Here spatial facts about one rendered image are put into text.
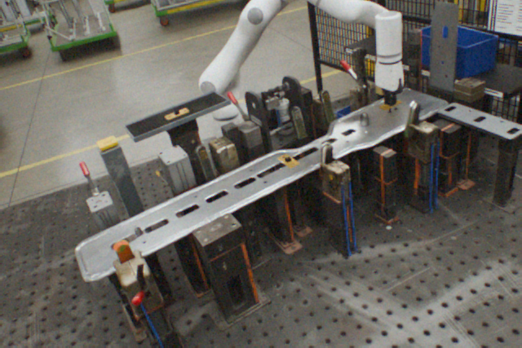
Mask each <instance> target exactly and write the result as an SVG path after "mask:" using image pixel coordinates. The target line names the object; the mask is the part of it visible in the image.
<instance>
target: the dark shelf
mask: <svg viewBox="0 0 522 348"><path fill-rule="evenodd" d="M359 47H361V48H363V49H366V50H367V55H366V57H365V58H367V59H372V60H375V57H376V34H375V35H373V36H369V37H366V38H365V39H364V40H361V41H358V42H354V43H352V44H350V45H348V46H345V47H344V48H345V51H346V53H348V54H352V50H354V49H356V48H359ZM401 47H402V58H401V59H400V61H401V63H402V68H403V69H404V70H407V71H409V64H408V63H407V59H408V58H411V57H410V56H409V43H408V42H404V41H401ZM429 70H430V67H429V66H426V65H425V64H422V63H421V74H422V75H425V76H428V77H429ZM471 78H474V79H477V80H481V81H485V84H484V87H485V89H484V93H485V94H487V95H492V96H495V97H498V98H501V99H509V98H511V97H513V96H516V95H518V94H519V93H521V92H522V68H517V67H513V66H509V65H505V64H498V62H494V68H492V69H490V70H487V71H484V72H482V73H478V74H475V75H473V76H471Z"/></svg>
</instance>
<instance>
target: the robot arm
mask: <svg viewBox="0 0 522 348"><path fill-rule="evenodd" d="M293 1H294V0H250V2H249V3H248V4H247V5H246V7H245V9H244V10H243V12H242V14H241V17H240V20H238V23H237V26H236V28H235V30H234V32H233V33H232V36H231V37H230V39H229V41H228V43H227V44H225V46H224V47H223V49H222V50H221V51H220V53H219V54H218V56H217V57H216V58H215V60H214V61H212V62H211V63H210V66H209V67H208V68H207V69H206V70H205V72H204V73H203V74H202V75H201V78H199V82H198V86H199V90H201V92H202V94H206V93H209V91H211V90H217V91H218V92H219V93H220V94H221V95H223V96H225V97H226V98H229V97H228V93H232V94H233V96H234V97H235V98H236V100H237V98H238V94H239V88H241V70H240V68H241V66H242V65H243V63H244V62H245V61H246V59H247V57H248V56H249V54H250V53H251V51H252V50H253V49H254V48H255V46H256V45H257V43H258V42H259V39H260V37H261V35H262V33H263V31H264V30H265V29H266V28H267V26H268V24H269V23H270V22H271V21H272V19H273V18H274V17H275V16H276V15H277V14H279V13H280V12H281V10H282V9H284V8H285V7H286V6H287V5H288V4H289V3H290V2H293ZM307 1H309V2H310V3H311V4H313V5H315V6H316V7H319V8H320V9H322V10H323V11H325V12H326V13H327V14H329V15H331V16H333V17H335V18H336V19H338V20H340V21H342V22H343V23H347V24H350V23H362V24H365V25H366V26H369V27H371V28H373V29H376V46H377V63H376V69H375V83H376V85H377V86H379V87H380V88H381V90H382V93H383V94H384V103H385V104H387V102H388V101H389V107H391V106H394V104H397V97H396V96H397V95H398V94H401V93H403V91H404V90H403V85H404V75H403V68H402V63H401V61H400V59H401V58H402V47H401V31H402V28H403V27H402V22H401V13H399V12H394V11H388V9H386V8H384V7H381V6H379V5H378V4H376V3H374V2H368V1H363V0H307ZM231 103H232V101H231ZM211 114H212V118H213V123H214V124H215V131H216V136H217V139H218V138H220V137H222V136H223V135H222V130H221V127H220V126H223V125H226V124H228V123H230V122H233V123H234V124H236V125H238V124H241V118H240V117H239V112H238V109H237V108H236V105H234V104H233V103H232V104H230V105H228V106H227V107H225V108H221V109H219V110H217V111H214V112H212V113H211Z"/></svg>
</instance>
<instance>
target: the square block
mask: <svg viewBox="0 0 522 348"><path fill-rule="evenodd" d="M484 84H485V81H481V80H477V79H474V78H471V77H467V78H465V79H463V80H461V81H458V82H456V83H455V87H454V94H453V97H454V102H455V103H458V104H460V105H463V106H466V107H469V108H473V109H476V110H479V111H481V112H482V105H483V96H484V89H485V87H484ZM479 137H480V131H479V130H476V129H472V132H471V136H470V146H469V155H468V165H467V168H469V167H470V166H472V165H474V164H476V163H478V160H477V159H475V158H476V157H477V156H478V147H479Z"/></svg>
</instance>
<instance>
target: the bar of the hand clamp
mask: <svg viewBox="0 0 522 348"><path fill-rule="evenodd" d="M352 55H353V60H354V66H355V71H356V76H357V81H358V86H361V87H362V90H363V93H362V94H364V88H363V83H364V84H365V86H366V88H365V90H369V85H368V78H367V73H366V68H365V57H366V55H367V50H366V49H363V48H361V47H359V48H356V49H354V50H352ZM362 82H363V83H362Z"/></svg>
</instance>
